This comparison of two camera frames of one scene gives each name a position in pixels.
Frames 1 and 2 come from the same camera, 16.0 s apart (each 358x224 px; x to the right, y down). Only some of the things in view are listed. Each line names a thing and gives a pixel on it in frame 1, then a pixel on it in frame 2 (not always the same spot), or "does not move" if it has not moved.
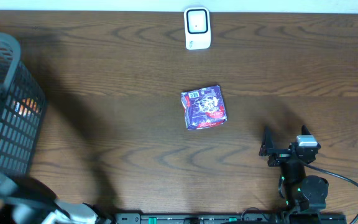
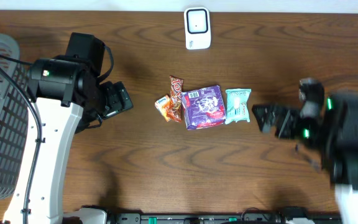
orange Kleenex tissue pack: x=25 y=107 to x=163 y=105
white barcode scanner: x=197 y=28 does not move
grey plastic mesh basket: x=12 y=106 does not move
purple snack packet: x=204 y=107 does not move
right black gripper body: x=279 y=156 to x=290 y=124
